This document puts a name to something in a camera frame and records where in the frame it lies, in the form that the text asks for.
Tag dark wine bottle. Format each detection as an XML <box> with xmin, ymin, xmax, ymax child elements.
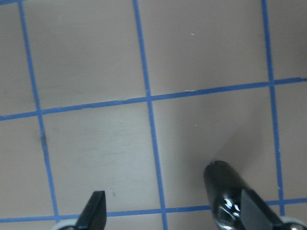
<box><xmin>203</xmin><ymin>161</ymin><xmax>251</xmax><ymax>230</ymax></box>

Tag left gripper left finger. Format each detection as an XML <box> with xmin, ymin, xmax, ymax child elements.
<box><xmin>75</xmin><ymin>191</ymin><xmax>106</xmax><ymax>230</ymax></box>

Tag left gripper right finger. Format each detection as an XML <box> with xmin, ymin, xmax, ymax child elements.
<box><xmin>240</xmin><ymin>189</ymin><xmax>283</xmax><ymax>230</ymax></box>

